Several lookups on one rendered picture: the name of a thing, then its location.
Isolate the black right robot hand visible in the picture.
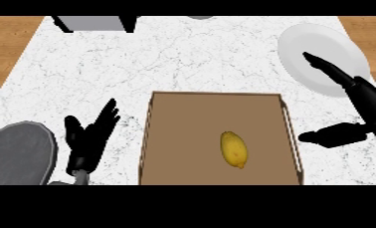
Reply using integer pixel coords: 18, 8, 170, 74
297, 51, 376, 149

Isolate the dark grey round pan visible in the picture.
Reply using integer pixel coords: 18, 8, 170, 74
0, 120, 60, 186

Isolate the yellow lemon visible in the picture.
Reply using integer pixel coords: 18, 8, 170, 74
219, 130, 250, 170

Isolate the grey and black appliance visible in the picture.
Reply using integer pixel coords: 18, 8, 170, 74
51, 16, 144, 34

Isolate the white plate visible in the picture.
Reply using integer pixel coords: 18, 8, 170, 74
276, 23, 372, 99

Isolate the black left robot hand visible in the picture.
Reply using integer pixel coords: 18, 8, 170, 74
64, 98, 123, 176

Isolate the brown wooden tray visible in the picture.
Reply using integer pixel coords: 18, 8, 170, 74
139, 91, 306, 186

